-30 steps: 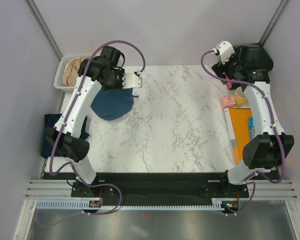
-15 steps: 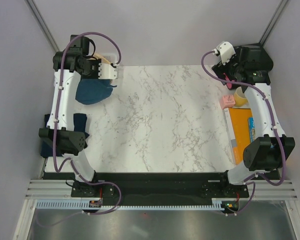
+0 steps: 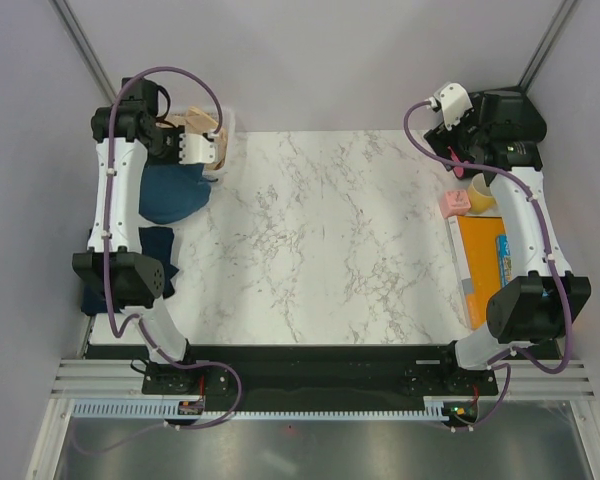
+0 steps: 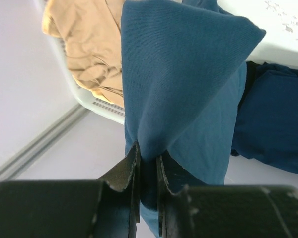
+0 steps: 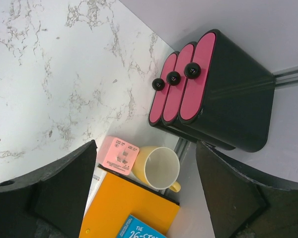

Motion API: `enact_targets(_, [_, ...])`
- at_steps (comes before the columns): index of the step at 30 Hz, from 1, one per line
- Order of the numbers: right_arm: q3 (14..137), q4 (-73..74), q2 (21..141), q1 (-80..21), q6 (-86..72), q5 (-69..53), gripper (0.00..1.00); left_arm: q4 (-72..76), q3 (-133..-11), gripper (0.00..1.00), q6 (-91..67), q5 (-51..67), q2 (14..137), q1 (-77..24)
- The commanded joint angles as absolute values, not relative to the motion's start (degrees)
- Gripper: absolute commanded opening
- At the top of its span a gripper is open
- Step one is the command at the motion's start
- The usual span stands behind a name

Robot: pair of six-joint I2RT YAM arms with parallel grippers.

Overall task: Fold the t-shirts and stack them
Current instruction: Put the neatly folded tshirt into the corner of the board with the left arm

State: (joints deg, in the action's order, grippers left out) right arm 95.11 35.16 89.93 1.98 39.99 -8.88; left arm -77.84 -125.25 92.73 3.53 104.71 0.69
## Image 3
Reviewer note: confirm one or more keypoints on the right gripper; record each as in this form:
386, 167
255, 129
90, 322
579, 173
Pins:
440, 139

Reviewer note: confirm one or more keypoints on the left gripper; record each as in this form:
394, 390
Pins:
174, 159

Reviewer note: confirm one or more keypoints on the blue t shirt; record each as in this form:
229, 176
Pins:
171, 193

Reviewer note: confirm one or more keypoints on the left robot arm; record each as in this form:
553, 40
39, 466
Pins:
113, 264

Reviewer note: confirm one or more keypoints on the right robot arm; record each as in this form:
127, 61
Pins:
533, 314

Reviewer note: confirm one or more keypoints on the black pink drawer unit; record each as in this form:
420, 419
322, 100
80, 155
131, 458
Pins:
513, 128

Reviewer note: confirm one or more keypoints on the yellow mug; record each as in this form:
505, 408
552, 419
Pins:
479, 194

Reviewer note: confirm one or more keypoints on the pink cube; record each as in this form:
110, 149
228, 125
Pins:
454, 203

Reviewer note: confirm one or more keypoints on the white plastic basket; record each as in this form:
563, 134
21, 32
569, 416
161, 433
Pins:
225, 119

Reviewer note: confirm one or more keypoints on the folded navy t shirt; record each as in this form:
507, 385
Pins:
156, 242

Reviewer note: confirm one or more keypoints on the orange folder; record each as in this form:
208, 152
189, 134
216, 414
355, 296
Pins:
475, 242

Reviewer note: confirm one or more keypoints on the blue treehouse book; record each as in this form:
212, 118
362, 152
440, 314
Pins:
504, 260

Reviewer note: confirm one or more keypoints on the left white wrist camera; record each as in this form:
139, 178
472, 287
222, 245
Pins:
197, 149

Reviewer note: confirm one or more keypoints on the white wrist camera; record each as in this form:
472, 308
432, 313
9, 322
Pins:
197, 149
453, 100

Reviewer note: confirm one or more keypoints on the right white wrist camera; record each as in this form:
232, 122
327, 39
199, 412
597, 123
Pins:
453, 100

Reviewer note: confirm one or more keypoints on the aluminium rail frame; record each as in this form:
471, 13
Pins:
112, 391

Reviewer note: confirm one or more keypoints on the white cable duct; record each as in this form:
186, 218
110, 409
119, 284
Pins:
173, 409

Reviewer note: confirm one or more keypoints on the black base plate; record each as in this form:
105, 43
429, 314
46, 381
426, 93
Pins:
318, 378

